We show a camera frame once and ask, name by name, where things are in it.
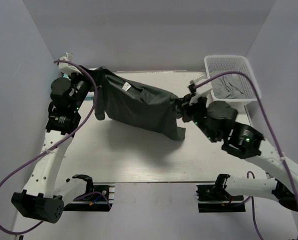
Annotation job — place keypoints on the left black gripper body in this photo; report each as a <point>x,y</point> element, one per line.
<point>82,85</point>

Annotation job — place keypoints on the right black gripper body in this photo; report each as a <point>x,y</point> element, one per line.
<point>196,112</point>

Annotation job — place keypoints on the dark grey t-shirt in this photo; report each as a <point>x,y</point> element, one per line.
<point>136,104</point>

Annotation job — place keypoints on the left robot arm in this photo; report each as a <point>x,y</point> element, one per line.
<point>40,199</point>

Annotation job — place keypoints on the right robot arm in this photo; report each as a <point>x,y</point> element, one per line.
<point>217,121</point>

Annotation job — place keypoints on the folded teal t-shirt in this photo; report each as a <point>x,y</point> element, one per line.
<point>89,96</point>

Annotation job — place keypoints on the light grey t-shirt in basket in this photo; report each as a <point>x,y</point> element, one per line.
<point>228,87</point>

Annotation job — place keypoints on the white plastic basket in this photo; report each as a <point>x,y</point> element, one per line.
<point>216,64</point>

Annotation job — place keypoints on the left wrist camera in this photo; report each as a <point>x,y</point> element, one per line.
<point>66,68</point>

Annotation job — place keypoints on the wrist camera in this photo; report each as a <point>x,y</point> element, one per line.
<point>66,68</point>
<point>198,88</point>

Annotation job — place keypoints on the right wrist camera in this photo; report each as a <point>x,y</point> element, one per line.
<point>198,88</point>

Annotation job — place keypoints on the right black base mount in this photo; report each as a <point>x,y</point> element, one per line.
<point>210,202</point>

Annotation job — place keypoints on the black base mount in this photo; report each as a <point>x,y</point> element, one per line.
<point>101,201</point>
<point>210,202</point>

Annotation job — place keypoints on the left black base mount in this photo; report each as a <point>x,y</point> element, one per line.
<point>101,201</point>

